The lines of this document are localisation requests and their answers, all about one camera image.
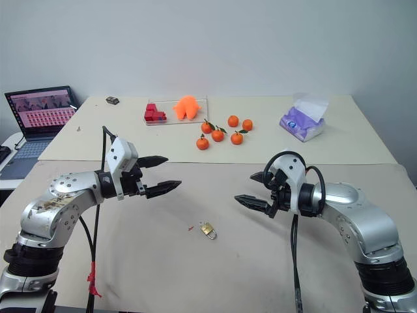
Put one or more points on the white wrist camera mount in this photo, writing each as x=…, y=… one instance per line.
x=120, y=153
x=291, y=171

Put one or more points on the purple tissue pack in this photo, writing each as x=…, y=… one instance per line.
x=301, y=125

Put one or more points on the orange tangerine with leaf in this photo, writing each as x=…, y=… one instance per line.
x=236, y=138
x=206, y=127
x=218, y=135
x=202, y=143

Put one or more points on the small dark box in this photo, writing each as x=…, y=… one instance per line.
x=111, y=100

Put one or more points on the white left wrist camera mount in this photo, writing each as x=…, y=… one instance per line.
x=120, y=153

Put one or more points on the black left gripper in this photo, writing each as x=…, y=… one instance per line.
x=132, y=186

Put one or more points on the red tape strip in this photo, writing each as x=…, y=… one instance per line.
x=92, y=280

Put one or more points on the clear acrylic tray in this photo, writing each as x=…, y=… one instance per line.
x=202, y=112

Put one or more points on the black desk device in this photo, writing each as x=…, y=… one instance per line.
x=4, y=154

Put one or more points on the orange plush toy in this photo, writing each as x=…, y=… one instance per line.
x=186, y=107

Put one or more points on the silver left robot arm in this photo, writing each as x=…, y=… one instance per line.
x=65, y=195

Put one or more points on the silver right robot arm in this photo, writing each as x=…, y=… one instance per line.
x=358, y=212

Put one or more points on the beige table sheet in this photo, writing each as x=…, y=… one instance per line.
x=195, y=277
x=342, y=130

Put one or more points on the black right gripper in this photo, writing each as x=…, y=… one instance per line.
x=281, y=195

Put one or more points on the open laptop with pink screen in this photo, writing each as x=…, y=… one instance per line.
x=42, y=111

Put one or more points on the red building blocks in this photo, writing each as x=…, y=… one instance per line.
x=153, y=114

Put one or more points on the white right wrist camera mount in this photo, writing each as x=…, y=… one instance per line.
x=291, y=171

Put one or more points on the small brass padlock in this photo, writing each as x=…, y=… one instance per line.
x=206, y=229

